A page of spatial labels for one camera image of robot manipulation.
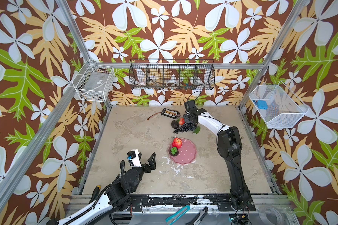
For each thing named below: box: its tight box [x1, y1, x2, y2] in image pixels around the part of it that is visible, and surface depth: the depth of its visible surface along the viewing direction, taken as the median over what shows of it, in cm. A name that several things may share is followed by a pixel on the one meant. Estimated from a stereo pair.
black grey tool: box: [185, 206, 209, 225], surface depth 71 cm
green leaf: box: [192, 125, 201, 135], surface depth 104 cm
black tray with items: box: [160, 107, 181, 120], surface depth 117 cm
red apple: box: [171, 137, 183, 149], surface depth 93 cm
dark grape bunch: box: [173, 121, 198, 134], surface depth 103 cm
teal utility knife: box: [165, 204, 191, 225], surface depth 72 cm
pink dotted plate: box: [169, 137, 197, 165], surface depth 93 cm
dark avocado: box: [170, 120, 180, 129], surface depth 106 cm
